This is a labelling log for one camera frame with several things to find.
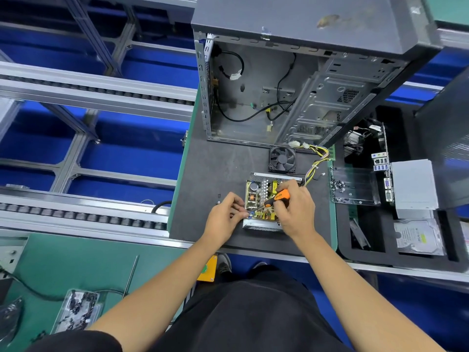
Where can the person's left hand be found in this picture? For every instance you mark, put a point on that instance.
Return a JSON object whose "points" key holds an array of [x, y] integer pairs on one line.
{"points": [[223, 220]]}

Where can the person's right hand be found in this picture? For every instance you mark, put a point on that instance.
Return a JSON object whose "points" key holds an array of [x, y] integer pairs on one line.
{"points": [[297, 212]]}

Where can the silver power supply unit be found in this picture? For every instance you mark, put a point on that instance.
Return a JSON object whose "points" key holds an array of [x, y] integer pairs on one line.
{"points": [[260, 225]]}

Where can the power supply circuit board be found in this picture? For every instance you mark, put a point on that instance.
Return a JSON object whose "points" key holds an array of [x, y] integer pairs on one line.
{"points": [[260, 198]]}

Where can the person's right forearm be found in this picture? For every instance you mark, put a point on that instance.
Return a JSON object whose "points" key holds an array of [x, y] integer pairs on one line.
{"points": [[359, 297]]}

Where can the person's left forearm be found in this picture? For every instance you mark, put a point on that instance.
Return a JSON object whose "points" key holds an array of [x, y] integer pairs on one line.
{"points": [[157, 297]]}

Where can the person's left shoe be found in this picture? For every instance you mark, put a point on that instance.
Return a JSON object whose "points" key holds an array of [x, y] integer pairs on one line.
{"points": [[224, 264]]}

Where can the person's black trousers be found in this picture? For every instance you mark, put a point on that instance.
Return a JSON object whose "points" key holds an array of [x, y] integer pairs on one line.
{"points": [[256, 319]]}

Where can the person's black shirt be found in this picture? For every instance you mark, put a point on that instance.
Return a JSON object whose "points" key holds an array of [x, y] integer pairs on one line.
{"points": [[73, 341]]}

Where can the yellow box with green button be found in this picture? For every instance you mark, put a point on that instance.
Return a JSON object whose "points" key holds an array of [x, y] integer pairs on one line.
{"points": [[210, 267]]}

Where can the dark grey foam mat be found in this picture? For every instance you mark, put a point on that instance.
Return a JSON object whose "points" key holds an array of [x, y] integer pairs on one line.
{"points": [[205, 172]]}

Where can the black cooling fan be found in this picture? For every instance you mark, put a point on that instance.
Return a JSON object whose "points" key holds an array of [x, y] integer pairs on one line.
{"points": [[282, 158]]}

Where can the green motherboard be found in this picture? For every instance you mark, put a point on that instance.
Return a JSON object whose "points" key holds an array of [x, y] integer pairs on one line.
{"points": [[359, 183]]}

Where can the black foam tray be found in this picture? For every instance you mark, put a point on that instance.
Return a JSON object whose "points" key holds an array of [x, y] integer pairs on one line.
{"points": [[381, 249]]}

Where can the processor cooler with fan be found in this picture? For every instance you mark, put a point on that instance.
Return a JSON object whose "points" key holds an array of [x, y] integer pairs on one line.
{"points": [[359, 139]]}

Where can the silver optical drive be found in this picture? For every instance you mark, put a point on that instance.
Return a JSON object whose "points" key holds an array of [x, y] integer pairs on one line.
{"points": [[414, 187]]}

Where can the silver hard drive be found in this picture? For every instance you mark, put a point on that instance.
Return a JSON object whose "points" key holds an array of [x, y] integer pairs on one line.
{"points": [[419, 236]]}

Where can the dark grey case side panel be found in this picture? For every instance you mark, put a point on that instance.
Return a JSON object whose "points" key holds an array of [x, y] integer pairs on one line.
{"points": [[451, 150]]}

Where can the clear plastic screw box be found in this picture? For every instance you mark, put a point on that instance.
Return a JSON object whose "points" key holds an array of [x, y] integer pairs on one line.
{"points": [[77, 308]]}

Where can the grey computer tower case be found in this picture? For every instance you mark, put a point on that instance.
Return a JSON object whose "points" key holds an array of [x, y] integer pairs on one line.
{"points": [[308, 25]]}

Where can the aluminium conveyor frame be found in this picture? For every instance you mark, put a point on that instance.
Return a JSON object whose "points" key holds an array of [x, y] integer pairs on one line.
{"points": [[88, 88]]}

